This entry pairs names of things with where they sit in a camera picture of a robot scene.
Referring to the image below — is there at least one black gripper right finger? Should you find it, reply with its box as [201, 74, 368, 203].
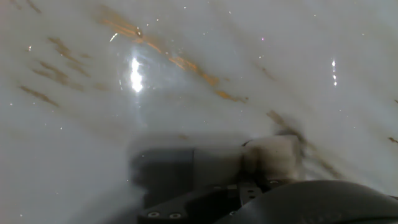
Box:
[259, 179, 284, 191]

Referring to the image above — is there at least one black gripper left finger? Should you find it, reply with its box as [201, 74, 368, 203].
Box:
[137, 180, 264, 224]

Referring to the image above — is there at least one white rectangular sponge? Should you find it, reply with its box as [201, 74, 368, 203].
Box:
[191, 135, 305, 187]

